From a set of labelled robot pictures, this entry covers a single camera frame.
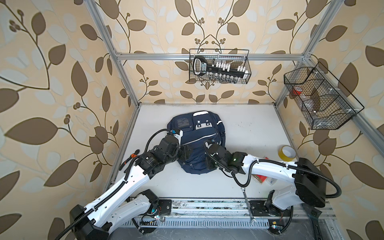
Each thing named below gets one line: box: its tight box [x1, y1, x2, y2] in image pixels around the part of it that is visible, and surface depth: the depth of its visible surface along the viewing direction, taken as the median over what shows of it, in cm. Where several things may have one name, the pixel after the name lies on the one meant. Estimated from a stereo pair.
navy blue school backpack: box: [168, 110, 226, 174], surface depth 96 cm
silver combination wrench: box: [241, 187, 257, 226], surface depth 76 cm
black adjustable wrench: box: [301, 203, 323, 240], surface depth 72 cm
